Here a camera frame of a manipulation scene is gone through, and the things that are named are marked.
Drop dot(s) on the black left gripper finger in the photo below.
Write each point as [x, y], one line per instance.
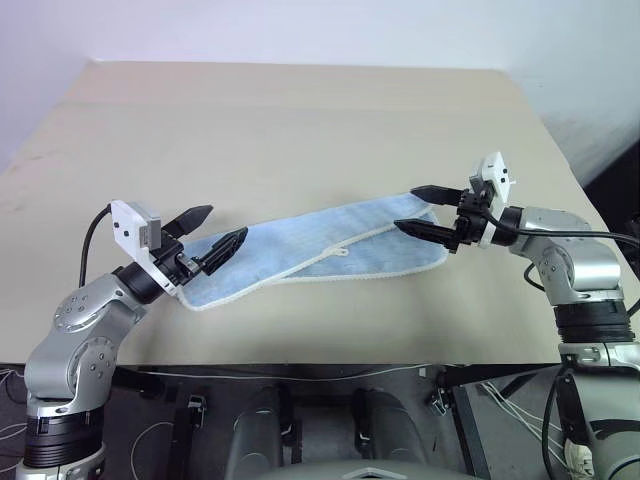
[192, 216]
[225, 247]

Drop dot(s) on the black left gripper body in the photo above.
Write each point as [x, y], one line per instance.
[172, 260]

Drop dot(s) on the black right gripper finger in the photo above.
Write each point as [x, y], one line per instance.
[440, 195]
[430, 232]

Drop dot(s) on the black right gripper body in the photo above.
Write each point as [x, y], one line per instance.
[472, 220]

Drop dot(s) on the light blue towel white trim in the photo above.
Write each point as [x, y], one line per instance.
[340, 230]

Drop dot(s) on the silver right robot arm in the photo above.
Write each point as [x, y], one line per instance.
[585, 260]

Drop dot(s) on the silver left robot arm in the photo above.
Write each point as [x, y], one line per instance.
[75, 350]

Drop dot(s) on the black metal clamp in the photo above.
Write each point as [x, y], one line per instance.
[439, 400]
[196, 407]

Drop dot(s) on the dark grey rounded leg shape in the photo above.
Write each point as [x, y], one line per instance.
[395, 425]
[262, 425]

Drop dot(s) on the grey rounded torso shape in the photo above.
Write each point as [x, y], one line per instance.
[370, 472]

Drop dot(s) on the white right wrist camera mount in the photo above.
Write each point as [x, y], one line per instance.
[497, 172]

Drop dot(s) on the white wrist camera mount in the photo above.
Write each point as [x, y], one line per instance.
[497, 172]
[125, 220]

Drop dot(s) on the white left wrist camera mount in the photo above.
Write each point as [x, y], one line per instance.
[125, 220]

